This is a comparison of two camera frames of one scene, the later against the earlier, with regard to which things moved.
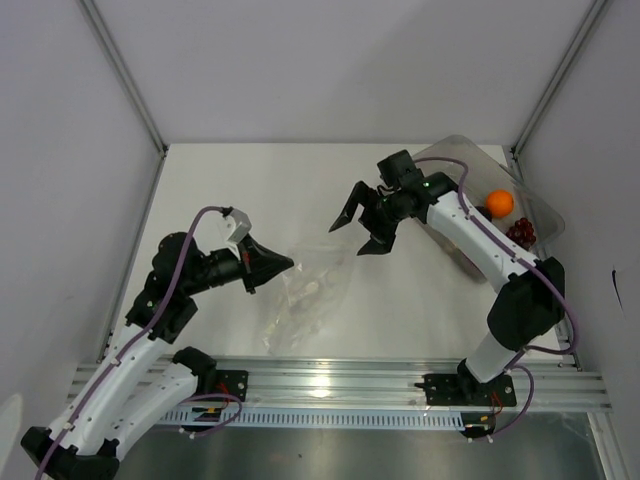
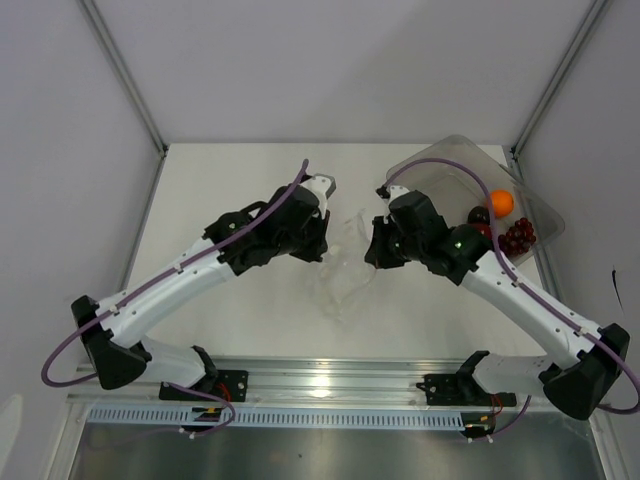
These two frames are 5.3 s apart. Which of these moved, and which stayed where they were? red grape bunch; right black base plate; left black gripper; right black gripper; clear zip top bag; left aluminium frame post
Moved: left black gripper; clear zip top bag; right black gripper
Stayed: red grape bunch; left aluminium frame post; right black base plate
